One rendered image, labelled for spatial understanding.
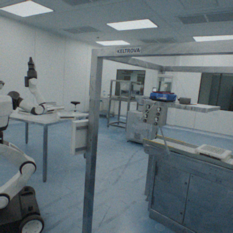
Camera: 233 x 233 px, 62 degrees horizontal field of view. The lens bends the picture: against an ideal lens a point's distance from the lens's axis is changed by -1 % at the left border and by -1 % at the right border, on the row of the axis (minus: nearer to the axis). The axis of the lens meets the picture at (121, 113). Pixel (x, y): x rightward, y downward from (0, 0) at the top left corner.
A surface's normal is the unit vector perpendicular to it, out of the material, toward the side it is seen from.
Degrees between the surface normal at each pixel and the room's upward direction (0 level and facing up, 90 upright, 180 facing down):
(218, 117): 90
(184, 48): 90
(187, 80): 90
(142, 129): 90
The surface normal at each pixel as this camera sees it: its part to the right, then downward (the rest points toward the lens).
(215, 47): -0.64, 0.06
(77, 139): 0.76, 0.16
